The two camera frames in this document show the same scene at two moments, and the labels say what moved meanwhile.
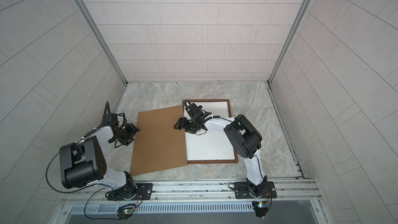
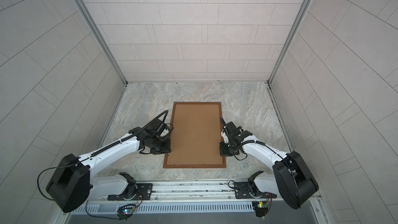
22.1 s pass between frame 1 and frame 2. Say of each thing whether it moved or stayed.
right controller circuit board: stayed
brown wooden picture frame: moved
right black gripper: moved
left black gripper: moved
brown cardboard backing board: moved
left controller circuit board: stayed
